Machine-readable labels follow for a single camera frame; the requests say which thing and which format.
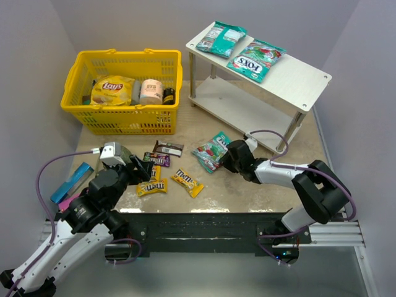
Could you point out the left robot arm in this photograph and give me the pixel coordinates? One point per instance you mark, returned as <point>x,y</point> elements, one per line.
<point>89,222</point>

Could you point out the green round melon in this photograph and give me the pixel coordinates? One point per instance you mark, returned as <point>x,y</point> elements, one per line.
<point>125,155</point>

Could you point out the brown chocolate bar wrapper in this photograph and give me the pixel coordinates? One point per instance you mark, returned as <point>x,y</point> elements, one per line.
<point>168,148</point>

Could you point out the blue box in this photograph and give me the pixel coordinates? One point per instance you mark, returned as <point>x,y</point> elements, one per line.
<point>71,185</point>

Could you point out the pink box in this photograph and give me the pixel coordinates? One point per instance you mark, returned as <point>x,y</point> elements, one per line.
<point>66,203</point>

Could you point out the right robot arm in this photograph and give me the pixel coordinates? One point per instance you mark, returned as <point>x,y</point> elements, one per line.
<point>321,193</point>

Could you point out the yellow plastic shopping basket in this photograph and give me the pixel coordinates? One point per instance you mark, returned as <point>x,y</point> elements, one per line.
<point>162,65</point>

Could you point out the yellow m&m's bag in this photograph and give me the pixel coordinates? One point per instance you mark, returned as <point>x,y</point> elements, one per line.
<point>152,187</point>
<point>156,173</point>
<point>184,179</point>

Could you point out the grey pouch in basket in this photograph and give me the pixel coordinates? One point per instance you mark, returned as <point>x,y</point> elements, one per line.
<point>135,95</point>

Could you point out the pink cylindrical container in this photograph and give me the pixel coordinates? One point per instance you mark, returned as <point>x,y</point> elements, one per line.
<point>151,92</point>

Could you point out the white two-tier shelf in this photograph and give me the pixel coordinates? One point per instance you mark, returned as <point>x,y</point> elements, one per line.
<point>290,80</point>

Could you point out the yellow Lays chips bag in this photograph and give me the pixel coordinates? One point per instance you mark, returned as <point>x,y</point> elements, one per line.
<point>112,90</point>

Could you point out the black and yellow can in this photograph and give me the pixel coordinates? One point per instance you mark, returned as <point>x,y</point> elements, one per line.
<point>168,96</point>

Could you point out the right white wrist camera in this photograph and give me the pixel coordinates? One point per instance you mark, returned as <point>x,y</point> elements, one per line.
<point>250,141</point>

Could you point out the purple M&M's bag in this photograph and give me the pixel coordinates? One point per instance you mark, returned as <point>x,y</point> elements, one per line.
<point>159,159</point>

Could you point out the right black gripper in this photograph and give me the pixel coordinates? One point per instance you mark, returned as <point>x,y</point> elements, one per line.
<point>231,156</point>

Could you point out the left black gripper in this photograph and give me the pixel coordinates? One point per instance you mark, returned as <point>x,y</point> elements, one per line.
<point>136,169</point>

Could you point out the teal candy bag back side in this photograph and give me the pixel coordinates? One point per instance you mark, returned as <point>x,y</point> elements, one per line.
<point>221,39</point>

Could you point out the Fox's mint blossom candy bag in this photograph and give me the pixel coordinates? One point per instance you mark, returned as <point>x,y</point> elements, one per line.
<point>255,61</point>

